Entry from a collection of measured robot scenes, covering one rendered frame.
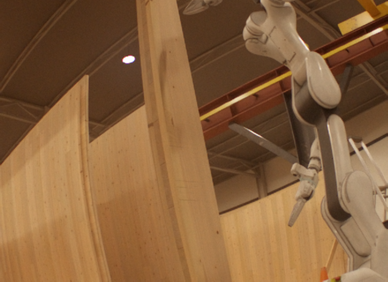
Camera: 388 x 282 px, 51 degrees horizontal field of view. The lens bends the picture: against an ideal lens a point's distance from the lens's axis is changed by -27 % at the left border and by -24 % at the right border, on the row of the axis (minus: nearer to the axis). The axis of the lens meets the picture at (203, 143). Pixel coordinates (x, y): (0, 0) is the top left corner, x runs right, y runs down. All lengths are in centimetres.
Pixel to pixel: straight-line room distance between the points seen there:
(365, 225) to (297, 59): 74
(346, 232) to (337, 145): 35
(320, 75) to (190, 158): 58
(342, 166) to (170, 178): 61
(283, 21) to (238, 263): 891
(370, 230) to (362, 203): 12
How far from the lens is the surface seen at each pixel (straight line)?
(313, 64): 184
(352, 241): 182
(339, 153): 176
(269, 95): 1171
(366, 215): 169
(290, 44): 192
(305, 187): 192
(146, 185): 560
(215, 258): 154
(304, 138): 1091
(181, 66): 176
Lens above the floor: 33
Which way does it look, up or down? 22 degrees up
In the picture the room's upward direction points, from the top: 9 degrees counter-clockwise
